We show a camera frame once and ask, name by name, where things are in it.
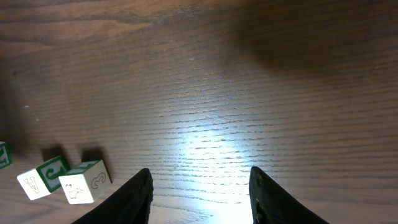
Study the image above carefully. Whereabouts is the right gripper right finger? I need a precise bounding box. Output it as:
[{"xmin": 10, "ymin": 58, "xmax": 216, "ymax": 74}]
[{"xmin": 249, "ymin": 166, "xmax": 327, "ymax": 224}]

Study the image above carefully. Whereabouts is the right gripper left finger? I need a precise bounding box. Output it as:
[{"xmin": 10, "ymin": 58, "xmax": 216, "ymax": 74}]
[{"xmin": 73, "ymin": 168, "xmax": 154, "ymax": 224}]

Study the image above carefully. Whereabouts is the yellow edged white block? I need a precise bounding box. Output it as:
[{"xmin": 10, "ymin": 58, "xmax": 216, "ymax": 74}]
[{"xmin": 17, "ymin": 156, "xmax": 70, "ymax": 200}]

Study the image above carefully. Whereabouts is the red edged grape block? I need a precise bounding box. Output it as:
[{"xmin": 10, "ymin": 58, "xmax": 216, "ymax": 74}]
[{"xmin": 0, "ymin": 141, "xmax": 12, "ymax": 169}]

